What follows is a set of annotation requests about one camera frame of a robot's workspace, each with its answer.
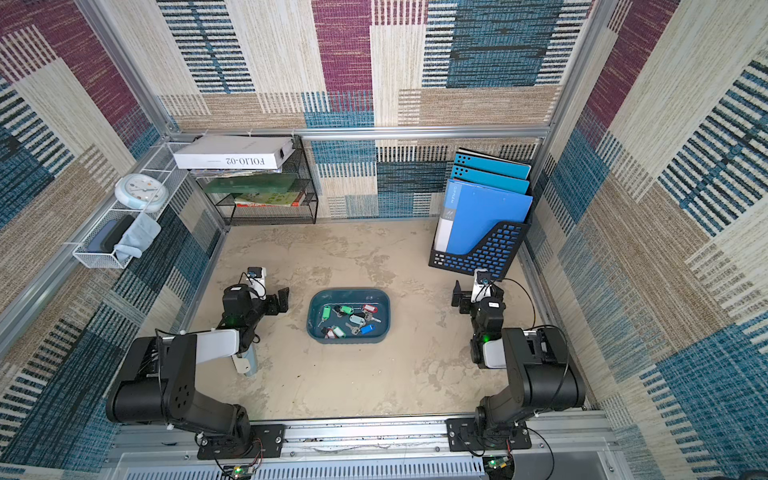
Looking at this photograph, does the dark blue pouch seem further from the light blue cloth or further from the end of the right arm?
the end of the right arm

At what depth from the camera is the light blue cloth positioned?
26.1 inches

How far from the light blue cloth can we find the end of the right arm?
784 mm

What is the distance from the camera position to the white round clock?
28.9 inches

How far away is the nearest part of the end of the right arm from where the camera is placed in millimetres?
834
